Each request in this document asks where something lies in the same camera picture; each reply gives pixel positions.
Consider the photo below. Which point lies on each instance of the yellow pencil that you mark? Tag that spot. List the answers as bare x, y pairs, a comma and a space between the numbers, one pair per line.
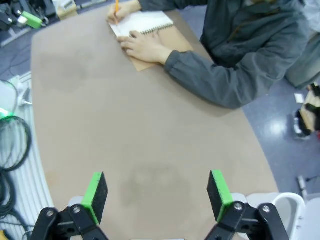
116, 10

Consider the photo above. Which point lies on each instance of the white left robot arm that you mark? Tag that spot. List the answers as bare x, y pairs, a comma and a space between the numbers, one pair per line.
6, 95

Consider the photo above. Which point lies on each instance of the person's left hand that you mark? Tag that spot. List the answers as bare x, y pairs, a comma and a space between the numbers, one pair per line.
145, 47

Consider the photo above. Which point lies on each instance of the wooden board black brackets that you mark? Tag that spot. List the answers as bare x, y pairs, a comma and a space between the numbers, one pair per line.
308, 115

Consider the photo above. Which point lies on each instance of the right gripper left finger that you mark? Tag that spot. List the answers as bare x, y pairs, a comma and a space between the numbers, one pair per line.
96, 200

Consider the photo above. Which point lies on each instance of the white lidded trash bin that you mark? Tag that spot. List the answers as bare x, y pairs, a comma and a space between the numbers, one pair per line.
287, 196

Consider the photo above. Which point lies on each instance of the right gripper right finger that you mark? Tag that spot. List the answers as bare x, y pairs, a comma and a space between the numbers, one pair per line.
218, 197

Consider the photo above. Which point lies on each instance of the small white card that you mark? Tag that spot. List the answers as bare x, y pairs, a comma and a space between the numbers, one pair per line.
298, 98

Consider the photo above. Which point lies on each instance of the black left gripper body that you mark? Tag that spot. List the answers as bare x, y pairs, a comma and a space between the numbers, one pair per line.
11, 15

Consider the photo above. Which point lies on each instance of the seated person in grey jacket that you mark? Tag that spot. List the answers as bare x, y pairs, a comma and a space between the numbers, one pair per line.
255, 30

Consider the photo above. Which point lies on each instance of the person's right hand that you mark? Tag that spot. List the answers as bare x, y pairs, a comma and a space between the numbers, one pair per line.
122, 12

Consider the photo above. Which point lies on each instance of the spiral notebook brown cover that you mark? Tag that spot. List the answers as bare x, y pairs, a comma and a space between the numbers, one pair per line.
150, 22

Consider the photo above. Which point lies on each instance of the yellow emergency stop button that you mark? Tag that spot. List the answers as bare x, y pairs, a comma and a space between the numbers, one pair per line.
3, 236

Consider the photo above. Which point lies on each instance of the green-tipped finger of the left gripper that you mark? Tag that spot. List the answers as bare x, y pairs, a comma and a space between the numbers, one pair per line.
31, 20

